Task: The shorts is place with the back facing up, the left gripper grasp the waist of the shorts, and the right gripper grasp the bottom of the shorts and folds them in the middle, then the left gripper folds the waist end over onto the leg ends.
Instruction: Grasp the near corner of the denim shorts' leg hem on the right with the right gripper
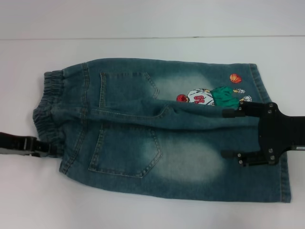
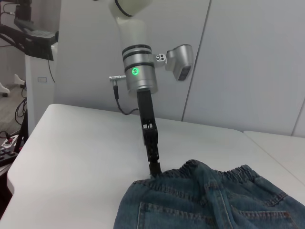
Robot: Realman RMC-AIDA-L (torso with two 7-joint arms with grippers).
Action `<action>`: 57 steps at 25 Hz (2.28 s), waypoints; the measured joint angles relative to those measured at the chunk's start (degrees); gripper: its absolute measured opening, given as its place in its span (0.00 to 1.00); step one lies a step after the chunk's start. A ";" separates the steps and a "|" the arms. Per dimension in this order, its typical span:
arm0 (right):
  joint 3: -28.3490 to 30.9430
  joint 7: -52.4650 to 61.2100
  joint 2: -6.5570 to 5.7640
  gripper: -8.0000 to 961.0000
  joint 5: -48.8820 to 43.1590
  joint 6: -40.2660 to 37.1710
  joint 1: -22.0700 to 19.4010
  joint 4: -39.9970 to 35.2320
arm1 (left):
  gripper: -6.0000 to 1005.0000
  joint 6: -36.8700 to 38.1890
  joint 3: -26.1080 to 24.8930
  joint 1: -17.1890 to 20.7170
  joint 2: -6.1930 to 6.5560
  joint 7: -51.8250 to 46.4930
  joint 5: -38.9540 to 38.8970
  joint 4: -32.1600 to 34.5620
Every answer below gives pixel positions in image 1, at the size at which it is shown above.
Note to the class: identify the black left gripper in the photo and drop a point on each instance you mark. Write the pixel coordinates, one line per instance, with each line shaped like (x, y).
(16, 144)

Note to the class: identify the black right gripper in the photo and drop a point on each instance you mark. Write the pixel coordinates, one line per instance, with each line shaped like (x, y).
(281, 133)

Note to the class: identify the blue denim shorts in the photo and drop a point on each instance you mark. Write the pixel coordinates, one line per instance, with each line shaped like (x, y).
(181, 148)

